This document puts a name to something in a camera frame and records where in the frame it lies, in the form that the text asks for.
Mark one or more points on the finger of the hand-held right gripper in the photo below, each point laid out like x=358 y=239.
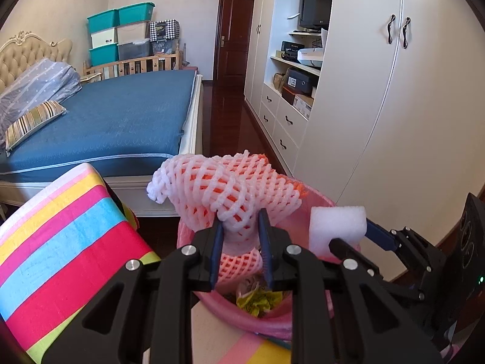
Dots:
x=379 y=235
x=348 y=248

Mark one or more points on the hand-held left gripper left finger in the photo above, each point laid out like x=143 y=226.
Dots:
x=216 y=258

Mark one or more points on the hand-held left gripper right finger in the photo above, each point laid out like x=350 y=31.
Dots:
x=265 y=250

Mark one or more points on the white foam block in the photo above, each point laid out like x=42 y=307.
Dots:
x=333 y=227

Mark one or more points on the bin with pink bag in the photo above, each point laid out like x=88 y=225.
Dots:
x=242 y=320

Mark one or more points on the pale pink foam fruit net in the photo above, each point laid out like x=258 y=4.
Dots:
x=182 y=185

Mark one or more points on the yellow green plastic wrapper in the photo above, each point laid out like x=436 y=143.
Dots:
x=254 y=301

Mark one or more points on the white built-in wardrobe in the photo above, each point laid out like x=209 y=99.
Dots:
x=379 y=121

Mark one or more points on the brown white shoe box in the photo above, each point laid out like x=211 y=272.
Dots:
x=297 y=99

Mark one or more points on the rainbow striped tablecloth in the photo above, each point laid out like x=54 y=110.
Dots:
x=57 y=254

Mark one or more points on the bed with blue mattress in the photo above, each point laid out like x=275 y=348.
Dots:
x=113 y=121

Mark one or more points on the wooden crib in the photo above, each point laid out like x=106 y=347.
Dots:
x=132 y=66

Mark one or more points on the dark wooden door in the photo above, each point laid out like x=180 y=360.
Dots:
x=235 y=38

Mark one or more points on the clear plastic storage bag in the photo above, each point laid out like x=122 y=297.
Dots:
x=165 y=47

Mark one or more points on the grey clear storage box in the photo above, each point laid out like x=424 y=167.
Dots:
x=135 y=50

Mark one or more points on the striped pillow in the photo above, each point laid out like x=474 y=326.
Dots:
x=34 y=121

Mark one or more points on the teal plastic storage box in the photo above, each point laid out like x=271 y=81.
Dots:
x=103 y=21
x=136 y=14
x=104 y=55

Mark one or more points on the black white checkered bag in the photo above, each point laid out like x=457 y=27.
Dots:
x=164 y=30

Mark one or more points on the black television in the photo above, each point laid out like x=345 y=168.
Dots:
x=317 y=3

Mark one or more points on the beige plastic storage box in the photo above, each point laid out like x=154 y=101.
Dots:
x=132 y=32

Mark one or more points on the white plastic storage box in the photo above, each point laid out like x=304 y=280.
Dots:
x=104 y=38

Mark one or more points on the folded grey blue quilt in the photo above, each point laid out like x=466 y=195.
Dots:
x=38 y=83

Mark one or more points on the beige tufted headboard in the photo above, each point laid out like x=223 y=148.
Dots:
x=15 y=64

